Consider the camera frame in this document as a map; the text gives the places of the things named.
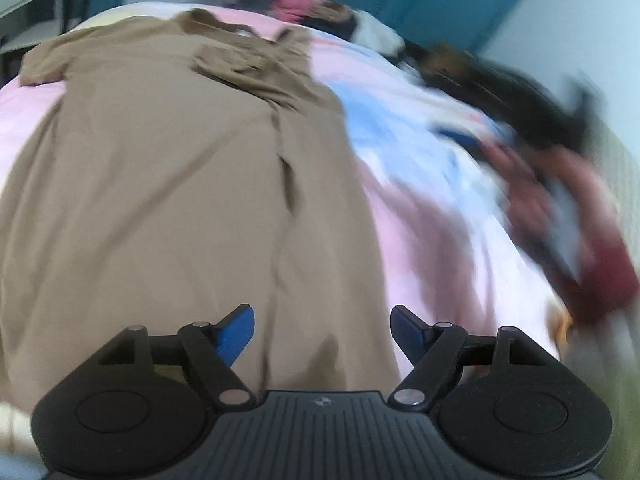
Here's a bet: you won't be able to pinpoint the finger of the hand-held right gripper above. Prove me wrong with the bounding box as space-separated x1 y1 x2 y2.
432 125 488 157

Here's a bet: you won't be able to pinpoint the white garment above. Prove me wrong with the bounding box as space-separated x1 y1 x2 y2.
349 9 407 54

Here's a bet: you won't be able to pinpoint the pink clothes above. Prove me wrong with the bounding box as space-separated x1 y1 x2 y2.
272 0 327 22

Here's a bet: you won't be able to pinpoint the pastel tie-dye bed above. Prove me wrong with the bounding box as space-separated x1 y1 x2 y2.
0 0 572 480

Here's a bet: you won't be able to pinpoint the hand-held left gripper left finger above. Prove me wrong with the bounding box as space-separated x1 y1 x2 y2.
97 304 257 407

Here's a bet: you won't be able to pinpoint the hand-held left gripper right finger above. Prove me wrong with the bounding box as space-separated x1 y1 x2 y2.
387 304 549 409

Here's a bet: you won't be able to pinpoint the brown garment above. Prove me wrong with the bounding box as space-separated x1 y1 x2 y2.
309 2 359 37

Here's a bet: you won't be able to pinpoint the person's right hand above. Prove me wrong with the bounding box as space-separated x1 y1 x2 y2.
486 142 557 252

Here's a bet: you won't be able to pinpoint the brown paper bag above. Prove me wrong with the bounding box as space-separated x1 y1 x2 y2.
422 44 472 77

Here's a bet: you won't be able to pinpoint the tan t-shirt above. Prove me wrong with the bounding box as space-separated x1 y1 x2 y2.
0 7 402 412

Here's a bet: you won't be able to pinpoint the dark sofa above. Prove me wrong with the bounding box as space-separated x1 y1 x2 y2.
400 42 604 152

